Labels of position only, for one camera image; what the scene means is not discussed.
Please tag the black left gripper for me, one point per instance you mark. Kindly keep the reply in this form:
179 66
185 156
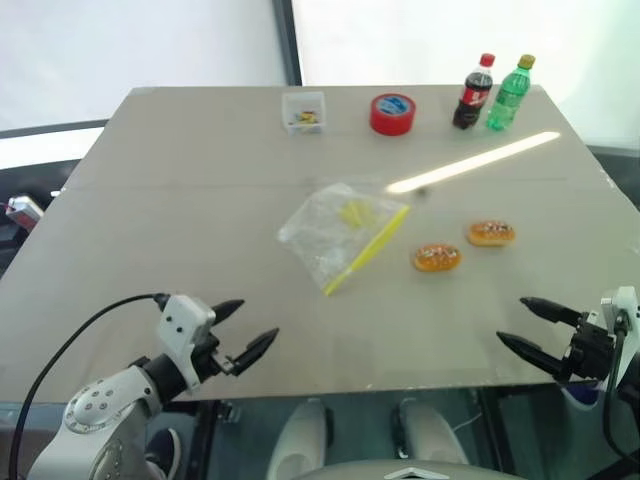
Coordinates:
210 357

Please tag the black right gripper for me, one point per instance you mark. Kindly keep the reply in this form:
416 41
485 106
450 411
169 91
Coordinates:
590 352

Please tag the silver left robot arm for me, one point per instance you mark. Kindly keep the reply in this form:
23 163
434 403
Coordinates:
95 415

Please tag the orange glazed bun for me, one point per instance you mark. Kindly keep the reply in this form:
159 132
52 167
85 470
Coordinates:
491 234
436 258

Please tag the clear zip bag yellow seal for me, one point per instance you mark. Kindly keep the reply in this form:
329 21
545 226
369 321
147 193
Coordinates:
330 235

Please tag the dark blue shoe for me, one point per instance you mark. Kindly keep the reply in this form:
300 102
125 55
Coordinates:
165 452

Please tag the grey robot torso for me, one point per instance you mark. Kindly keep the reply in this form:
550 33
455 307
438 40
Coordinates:
410 472

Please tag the clear plastic box colourful bits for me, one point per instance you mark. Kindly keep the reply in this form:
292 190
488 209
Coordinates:
304 115

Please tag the green soda bottle yellow cap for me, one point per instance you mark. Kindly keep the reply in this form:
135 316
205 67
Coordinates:
507 100

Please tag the cola bottle red cap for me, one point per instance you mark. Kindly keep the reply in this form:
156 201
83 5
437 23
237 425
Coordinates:
472 100

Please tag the silver red device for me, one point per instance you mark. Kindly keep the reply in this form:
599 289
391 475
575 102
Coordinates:
24 209

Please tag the red tape roll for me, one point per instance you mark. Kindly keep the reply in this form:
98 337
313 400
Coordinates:
392 117

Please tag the dark window pillar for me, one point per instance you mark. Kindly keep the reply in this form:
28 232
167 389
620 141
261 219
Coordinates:
289 45

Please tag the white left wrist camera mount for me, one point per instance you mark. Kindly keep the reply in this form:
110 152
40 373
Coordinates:
182 320

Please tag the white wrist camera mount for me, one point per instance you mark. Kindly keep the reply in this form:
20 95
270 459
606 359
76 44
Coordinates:
182 320
627 305

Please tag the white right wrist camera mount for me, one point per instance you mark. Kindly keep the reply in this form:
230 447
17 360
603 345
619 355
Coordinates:
627 305

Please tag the black table frame leg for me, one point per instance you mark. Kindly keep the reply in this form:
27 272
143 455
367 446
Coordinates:
207 440

